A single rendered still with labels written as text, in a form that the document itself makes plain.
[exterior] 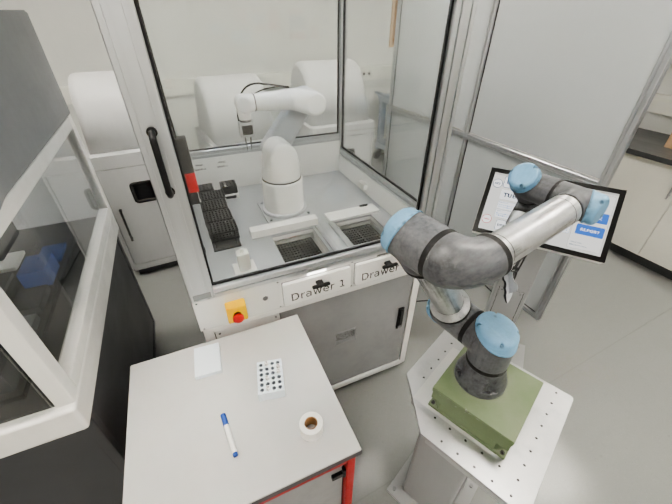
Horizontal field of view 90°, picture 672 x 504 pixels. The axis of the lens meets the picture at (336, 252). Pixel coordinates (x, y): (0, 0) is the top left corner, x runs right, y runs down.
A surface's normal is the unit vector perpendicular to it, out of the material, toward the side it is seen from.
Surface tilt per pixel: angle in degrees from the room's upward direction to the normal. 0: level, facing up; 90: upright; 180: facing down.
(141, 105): 90
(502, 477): 0
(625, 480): 0
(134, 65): 90
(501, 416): 1
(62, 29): 90
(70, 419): 90
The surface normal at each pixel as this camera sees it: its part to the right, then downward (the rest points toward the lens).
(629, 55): -0.89, 0.26
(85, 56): 0.45, 0.52
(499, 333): 0.06, -0.74
